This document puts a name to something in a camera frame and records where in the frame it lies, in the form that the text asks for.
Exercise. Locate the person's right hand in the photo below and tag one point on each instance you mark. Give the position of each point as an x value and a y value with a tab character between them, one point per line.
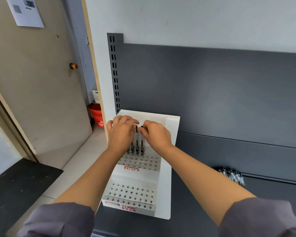
156	138

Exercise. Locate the person's left hand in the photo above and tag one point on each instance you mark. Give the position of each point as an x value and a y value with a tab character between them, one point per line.
120	135

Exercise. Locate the white tiered pen holder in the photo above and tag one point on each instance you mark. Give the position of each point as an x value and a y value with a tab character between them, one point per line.
162	190

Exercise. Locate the row of clear-barrel pens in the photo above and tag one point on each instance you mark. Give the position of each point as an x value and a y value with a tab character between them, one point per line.
233	176

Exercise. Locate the person's right forearm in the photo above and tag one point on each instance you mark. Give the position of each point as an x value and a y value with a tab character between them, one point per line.
212	182

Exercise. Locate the person's left forearm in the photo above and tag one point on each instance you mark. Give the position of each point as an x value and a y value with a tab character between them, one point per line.
88	180

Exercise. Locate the red plastic basket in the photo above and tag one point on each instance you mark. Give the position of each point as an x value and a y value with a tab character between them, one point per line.
97	115

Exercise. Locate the white woven basket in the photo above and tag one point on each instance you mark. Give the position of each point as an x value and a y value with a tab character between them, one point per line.
96	94

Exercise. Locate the white slotted shelf upright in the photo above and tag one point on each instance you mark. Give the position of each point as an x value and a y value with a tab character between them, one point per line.
114	71

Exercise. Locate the dark grey shelf unit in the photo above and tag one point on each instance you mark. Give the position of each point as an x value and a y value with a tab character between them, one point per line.
224	91

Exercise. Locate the brass door knob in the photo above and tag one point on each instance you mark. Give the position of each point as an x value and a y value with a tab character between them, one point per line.
73	66

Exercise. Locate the beige door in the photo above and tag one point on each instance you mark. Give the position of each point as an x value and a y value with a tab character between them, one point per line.
39	91

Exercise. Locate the grey left sleeve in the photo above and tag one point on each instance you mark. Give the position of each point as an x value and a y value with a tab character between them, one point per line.
56	220

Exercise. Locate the grey sleeve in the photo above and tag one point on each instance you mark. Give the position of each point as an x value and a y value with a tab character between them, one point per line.
56	220
261	219

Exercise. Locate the grey right sleeve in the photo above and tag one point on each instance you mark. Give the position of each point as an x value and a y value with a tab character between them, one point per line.
261	219

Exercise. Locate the white paper notice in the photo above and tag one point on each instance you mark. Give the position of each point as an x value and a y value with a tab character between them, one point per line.
26	12

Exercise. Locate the brown door frame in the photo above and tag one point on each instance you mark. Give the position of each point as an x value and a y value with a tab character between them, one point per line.
9	120

